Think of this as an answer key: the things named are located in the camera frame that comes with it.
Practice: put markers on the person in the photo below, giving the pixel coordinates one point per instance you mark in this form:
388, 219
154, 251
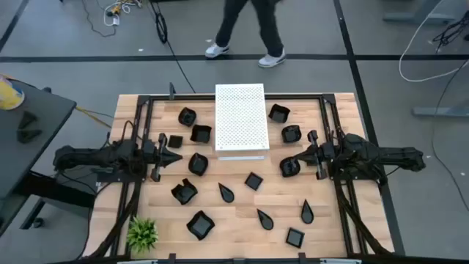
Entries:
267, 29

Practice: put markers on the black rounded wavy plate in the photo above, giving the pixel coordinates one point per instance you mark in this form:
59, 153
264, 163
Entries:
288, 168
198, 164
187, 117
291, 134

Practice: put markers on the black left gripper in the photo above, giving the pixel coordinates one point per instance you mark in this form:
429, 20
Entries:
157, 161

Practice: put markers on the yellow and blue canister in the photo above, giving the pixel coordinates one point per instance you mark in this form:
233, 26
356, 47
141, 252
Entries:
9, 97

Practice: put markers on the large black square wavy plate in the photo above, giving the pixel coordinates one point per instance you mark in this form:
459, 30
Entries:
200, 225

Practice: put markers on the small green potted plant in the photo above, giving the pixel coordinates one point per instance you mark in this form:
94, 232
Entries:
142, 234

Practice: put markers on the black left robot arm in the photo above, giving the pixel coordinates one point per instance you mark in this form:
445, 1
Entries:
91, 157

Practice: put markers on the person's white sneaker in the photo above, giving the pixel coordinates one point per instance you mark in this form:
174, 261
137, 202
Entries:
216, 50
271, 59

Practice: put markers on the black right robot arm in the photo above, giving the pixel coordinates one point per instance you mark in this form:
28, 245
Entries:
384, 155

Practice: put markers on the dark grey side desk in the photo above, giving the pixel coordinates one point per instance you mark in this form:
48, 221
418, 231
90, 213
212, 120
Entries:
47, 110

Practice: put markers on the black teardrop plate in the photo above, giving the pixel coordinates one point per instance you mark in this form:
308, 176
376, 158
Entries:
307, 216
266, 221
227, 195

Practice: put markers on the black table clamp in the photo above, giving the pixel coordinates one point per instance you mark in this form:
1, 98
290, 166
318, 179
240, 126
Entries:
302, 258
171, 259
171, 91

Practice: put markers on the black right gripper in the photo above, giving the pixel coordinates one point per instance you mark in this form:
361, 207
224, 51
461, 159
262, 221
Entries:
324, 154

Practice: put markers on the small black square plate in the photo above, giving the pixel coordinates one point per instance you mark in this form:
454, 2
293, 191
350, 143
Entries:
175, 142
253, 181
295, 238

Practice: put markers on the black triangular part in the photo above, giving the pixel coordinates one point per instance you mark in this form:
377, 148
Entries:
27, 120
28, 136

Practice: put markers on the black aluminium frame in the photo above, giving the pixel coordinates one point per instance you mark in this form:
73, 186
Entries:
183, 97

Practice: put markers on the white perforated metal shelf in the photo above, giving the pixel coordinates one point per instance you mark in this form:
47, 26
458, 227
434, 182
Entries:
240, 117

